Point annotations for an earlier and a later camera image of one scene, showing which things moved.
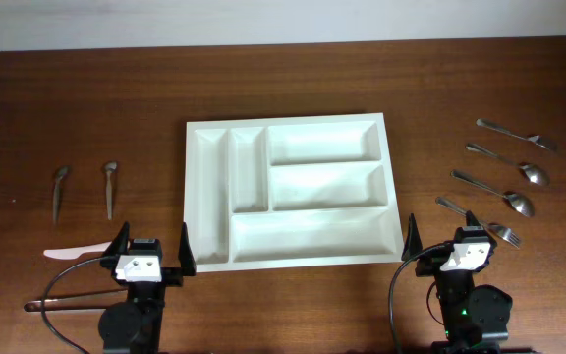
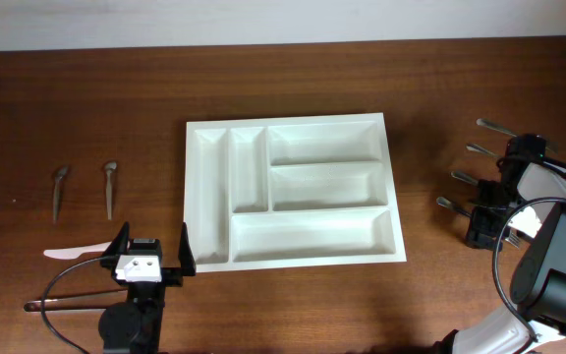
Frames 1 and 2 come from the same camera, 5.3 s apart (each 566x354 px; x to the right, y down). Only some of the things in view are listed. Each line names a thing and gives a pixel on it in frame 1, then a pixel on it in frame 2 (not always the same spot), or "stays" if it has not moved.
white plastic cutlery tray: x=289 y=192 stays
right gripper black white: x=430 y=263 → x=479 y=222
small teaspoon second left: x=109 y=167 stays
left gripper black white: x=174 y=275 stays
